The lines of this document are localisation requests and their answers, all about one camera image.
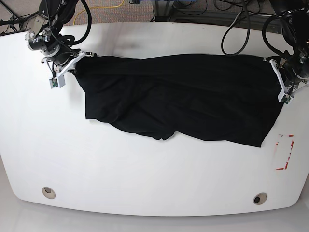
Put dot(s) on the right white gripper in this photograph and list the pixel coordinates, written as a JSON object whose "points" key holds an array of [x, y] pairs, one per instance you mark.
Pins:
{"points": [[62, 59]]}

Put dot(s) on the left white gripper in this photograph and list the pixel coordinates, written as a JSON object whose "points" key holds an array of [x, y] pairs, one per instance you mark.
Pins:
{"points": [[290, 82]]}

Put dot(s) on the black T-shirt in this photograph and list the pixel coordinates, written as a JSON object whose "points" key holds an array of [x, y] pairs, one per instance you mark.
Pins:
{"points": [[208, 97]]}

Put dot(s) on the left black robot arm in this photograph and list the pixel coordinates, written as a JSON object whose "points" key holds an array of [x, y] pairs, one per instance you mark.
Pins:
{"points": [[294, 18]]}

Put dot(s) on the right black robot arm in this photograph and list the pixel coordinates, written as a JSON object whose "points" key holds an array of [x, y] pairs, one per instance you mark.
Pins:
{"points": [[44, 35]]}

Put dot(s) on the red tape rectangle marker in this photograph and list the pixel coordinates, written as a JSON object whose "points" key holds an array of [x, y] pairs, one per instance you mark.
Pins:
{"points": [[283, 151]]}

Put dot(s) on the black tripod stand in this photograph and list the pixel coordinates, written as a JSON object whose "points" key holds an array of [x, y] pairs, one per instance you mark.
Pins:
{"points": [[16, 23]]}

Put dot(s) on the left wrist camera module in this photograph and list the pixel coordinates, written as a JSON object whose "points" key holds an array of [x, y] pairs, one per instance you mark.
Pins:
{"points": [[285, 98]]}

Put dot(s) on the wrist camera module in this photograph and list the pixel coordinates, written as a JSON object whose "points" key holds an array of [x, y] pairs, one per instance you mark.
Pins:
{"points": [[57, 82], [285, 98]]}

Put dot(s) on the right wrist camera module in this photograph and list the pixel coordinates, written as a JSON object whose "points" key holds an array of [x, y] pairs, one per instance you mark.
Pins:
{"points": [[57, 82]]}

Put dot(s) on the right table cable grommet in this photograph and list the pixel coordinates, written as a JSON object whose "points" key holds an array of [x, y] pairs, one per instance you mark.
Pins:
{"points": [[260, 198]]}

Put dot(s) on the table cable grommet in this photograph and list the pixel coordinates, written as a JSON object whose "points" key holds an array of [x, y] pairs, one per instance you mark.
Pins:
{"points": [[260, 198], [48, 193]]}

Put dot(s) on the left table cable grommet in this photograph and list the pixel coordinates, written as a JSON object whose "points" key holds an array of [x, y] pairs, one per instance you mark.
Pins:
{"points": [[48, 193]]}

